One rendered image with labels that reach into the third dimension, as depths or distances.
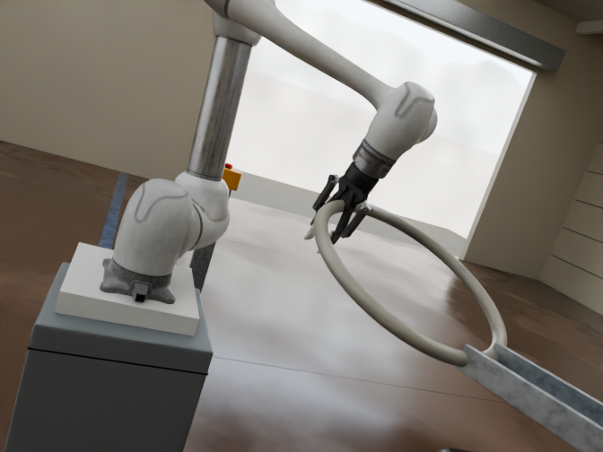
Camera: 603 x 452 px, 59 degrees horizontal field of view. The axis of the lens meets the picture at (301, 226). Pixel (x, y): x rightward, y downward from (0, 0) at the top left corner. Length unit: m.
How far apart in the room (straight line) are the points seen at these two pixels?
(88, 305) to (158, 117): 5.99
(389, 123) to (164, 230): 0.58
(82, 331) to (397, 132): 0.81
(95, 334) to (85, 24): 6.16
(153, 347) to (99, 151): 6.10
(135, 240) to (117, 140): 5.96
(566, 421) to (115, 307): 0.95
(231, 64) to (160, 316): 0.67
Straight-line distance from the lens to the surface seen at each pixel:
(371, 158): 1.17
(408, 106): 1.14
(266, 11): 1.28
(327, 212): 1.15
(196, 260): 2.40
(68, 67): 7.26
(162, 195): 1.31
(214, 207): 1.48
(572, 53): 9.54
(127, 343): 1.29
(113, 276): 1.39
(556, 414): 0.99
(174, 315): 1.34
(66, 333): 1.29
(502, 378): 1.02
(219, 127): 1.47
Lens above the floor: 1.39
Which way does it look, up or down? 11 degrees down
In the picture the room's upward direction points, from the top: 18 degrees clockwise
